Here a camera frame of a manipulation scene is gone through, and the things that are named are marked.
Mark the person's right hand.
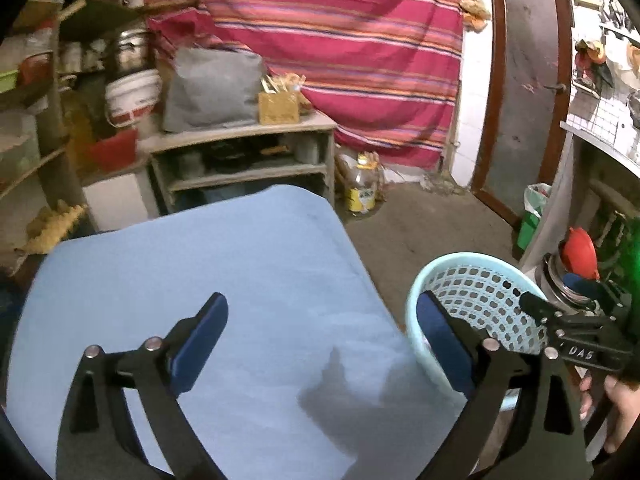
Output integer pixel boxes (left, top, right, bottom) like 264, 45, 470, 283
579, 372, 640, 454

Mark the light blue laundry basket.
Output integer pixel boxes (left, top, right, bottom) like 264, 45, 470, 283
405, 252, 548, 406

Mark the green bin with bag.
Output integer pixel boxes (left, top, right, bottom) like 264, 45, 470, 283
516, 183, 552, 250

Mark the yellow egg tray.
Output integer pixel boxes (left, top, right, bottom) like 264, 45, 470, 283
20, 200, 87, 255

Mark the white cabinet box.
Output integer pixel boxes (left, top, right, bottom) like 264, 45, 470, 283
82, 170, 160, 232

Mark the brown framed door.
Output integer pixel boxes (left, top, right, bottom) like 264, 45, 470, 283
471, 0, 574, 226

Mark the oil bottle yellow label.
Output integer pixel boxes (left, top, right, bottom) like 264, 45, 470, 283
346, 152, 380, 216

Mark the red plastic basin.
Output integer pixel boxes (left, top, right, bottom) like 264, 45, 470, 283
88, 128, 138, 174

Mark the white plastic bucket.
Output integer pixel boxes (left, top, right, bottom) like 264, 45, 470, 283
105, 68, 163, 128

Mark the grey low shelf cabinet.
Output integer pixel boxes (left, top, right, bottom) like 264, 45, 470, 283
140, 112, 336, 212

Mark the grey cloth cover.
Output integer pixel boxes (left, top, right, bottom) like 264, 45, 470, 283
163, 48, 267, 133

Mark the green plastic tray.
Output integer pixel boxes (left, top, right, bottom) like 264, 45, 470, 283
0, 70, 18, 93

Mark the red striped curtain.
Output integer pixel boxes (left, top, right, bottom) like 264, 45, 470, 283
145, 0, 463, 169

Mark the yellow utensil holder box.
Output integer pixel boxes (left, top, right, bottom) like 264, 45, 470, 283
258, 73, 310, 126

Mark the steel cooking pot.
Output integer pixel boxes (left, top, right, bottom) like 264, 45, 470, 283
105, 27, 155, 80

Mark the wooden wall shelf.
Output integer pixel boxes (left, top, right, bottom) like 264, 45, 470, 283
1, 0, 86, 252

